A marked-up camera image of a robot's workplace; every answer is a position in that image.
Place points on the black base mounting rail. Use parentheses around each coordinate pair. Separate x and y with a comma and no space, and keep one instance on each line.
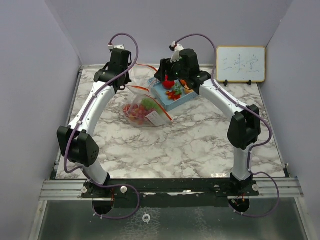
(170,192)

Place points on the small whiteboard wooden frame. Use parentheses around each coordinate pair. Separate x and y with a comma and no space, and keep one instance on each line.
(241,64)

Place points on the peach fruit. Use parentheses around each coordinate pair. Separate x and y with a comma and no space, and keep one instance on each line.
(188,88)

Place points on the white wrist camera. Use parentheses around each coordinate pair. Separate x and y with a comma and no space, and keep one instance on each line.
(112,46)
(176,48)

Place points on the orange fruit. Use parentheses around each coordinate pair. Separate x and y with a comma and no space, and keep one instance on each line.
(183,83)

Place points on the clear zip bag orange zipper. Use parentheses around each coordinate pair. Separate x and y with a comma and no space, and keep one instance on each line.
(156,118)

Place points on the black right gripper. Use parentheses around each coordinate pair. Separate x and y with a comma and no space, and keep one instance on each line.
(165,67)

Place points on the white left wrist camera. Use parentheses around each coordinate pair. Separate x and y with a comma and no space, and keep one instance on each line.
(112,46)

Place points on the green grape bunch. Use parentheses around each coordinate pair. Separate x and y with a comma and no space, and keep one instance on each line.
(150,103)

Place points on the red strawberry bunch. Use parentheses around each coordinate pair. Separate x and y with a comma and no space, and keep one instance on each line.
(128,110)

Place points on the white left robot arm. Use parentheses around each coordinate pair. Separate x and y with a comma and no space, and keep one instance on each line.
(75,140)

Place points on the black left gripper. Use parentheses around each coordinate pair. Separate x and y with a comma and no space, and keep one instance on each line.
(127,79)

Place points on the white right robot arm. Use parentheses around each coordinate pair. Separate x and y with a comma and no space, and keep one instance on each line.
(244,122)

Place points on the red apple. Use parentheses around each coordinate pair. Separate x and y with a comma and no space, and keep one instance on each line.
(167,84)

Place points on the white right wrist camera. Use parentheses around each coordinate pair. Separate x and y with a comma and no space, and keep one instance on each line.
(176,48)

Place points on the blue plastic basket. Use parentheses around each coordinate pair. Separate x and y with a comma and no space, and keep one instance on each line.
(160,93)

